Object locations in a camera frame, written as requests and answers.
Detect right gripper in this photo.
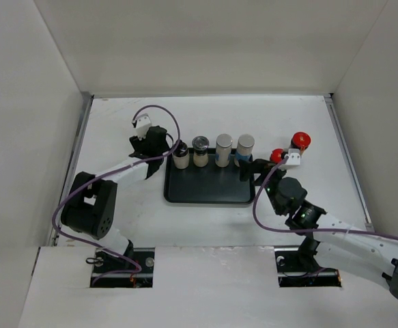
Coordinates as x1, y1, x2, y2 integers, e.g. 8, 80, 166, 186
239, 159, 292, 215

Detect silver-cap shaker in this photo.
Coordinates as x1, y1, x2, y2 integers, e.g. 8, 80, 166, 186
234, 134, 255, 167
215, 133, 233, 167

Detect red-cap spice jar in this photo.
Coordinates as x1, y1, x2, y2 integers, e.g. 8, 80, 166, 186
290, 131, 311, 154
270, 148, 285, 164

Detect black-cap white bottle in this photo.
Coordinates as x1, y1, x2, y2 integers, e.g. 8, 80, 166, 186
172, 140, 189, 169

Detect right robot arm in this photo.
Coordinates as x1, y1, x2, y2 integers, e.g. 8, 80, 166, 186
240, 159, 398, 300

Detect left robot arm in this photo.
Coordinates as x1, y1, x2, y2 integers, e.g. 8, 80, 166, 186
60, 126, 170, 273

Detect black plastic tray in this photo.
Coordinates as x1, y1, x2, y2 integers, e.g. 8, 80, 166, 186
163, 148, 255, 205

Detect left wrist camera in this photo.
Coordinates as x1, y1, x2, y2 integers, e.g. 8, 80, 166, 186
132, 113, 152, 139

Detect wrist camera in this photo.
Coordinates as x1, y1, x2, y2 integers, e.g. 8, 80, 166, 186
281, 148, 301, 169
132, 113, 152, 139

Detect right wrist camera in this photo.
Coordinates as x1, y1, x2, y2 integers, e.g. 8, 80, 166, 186
281, 148, 301, 169

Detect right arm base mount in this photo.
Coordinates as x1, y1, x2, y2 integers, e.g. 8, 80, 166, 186
274, 238, 341, 288

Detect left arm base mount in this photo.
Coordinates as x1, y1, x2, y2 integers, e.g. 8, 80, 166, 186
85, 248, 156, 288

